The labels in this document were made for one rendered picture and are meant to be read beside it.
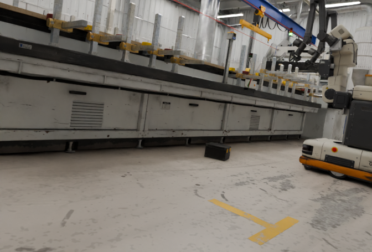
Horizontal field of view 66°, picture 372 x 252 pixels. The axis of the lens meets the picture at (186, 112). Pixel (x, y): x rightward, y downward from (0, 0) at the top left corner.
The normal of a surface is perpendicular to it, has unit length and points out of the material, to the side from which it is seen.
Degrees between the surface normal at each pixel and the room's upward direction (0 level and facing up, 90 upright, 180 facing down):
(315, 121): 90
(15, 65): 90
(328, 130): 90
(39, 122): 90
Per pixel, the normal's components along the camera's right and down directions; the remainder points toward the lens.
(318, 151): -0.65, -0.04
